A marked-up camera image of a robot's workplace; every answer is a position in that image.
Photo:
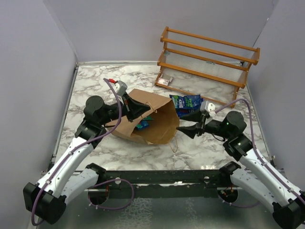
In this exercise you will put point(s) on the brown paper bag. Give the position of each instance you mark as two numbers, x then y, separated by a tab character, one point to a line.
156	126

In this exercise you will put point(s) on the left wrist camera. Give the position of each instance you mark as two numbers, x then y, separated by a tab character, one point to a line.
120	88

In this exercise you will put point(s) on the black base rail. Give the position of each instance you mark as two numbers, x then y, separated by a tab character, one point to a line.
162	183

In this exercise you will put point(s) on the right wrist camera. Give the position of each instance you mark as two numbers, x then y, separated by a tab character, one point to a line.
208	109

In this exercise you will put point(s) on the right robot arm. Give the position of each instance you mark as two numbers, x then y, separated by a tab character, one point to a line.
251	171

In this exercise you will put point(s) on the orange wooden shelf rack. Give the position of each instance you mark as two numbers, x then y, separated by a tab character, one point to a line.
216	70

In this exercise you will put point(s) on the blue Bonk snack bag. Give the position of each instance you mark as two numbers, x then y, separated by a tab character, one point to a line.
186	104

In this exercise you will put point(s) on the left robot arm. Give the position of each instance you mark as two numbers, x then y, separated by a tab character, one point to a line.
49	197

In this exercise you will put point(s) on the small red white box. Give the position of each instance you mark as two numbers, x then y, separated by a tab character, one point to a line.
165	81

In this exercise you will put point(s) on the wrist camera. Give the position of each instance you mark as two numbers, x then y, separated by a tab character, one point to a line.
120	88
208	109

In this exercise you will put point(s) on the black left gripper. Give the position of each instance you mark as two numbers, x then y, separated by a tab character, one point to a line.
133	108

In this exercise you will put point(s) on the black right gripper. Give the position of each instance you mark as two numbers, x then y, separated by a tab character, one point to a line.
195	117

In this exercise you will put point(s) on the teal snack packet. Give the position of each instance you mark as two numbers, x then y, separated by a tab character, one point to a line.
144	123

